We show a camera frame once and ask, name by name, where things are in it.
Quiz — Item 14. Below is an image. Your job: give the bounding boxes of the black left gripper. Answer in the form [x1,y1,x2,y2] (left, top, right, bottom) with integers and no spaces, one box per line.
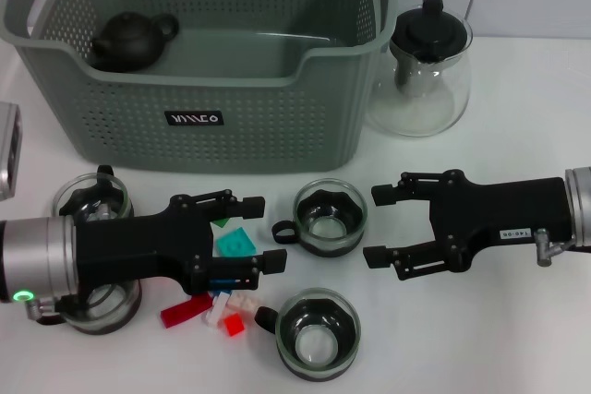
[73,188,288,296]

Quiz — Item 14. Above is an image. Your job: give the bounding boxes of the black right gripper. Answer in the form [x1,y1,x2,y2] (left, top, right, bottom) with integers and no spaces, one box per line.
[363,171,572,281]

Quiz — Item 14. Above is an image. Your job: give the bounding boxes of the glass teacup with black sleeve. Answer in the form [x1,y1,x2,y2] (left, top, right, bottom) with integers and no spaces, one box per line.
[34,273,142,335]
[50,165,135,222]
[255,287,362,370]
[271,179,369,257]

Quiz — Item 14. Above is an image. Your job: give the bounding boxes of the grey-green perforated storage bin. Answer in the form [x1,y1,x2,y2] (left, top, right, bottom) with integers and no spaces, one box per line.
[0,0,401,177]

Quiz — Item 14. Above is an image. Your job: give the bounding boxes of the teal square brick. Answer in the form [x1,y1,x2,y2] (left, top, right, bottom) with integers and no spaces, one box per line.
[212,226,258,257]

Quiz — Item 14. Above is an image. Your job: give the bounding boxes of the blue square brick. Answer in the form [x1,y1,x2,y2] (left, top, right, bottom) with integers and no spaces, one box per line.
[208,277,237,298]

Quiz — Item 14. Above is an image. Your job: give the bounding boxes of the white long narrow brick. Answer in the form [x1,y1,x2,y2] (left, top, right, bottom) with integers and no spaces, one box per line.
[202,292,232,327]

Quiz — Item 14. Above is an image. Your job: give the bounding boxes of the orange-red small square brick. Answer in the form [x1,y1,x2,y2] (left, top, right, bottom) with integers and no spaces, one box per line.
[222,313,246,338]

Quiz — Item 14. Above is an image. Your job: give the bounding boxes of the dark red long brick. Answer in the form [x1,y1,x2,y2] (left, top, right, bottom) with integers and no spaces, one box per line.
[160,293,214,329]

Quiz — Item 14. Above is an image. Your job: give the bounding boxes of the glass teapot with black lid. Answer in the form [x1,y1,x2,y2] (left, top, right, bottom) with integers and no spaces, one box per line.
[364,0,475,137]

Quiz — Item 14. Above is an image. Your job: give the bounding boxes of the black clay teapot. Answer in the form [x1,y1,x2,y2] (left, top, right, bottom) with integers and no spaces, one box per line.
[90,10,180,73]

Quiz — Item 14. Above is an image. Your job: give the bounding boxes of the right arm cable with plug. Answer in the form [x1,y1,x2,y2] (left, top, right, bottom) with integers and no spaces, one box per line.
[534,227,591,269]

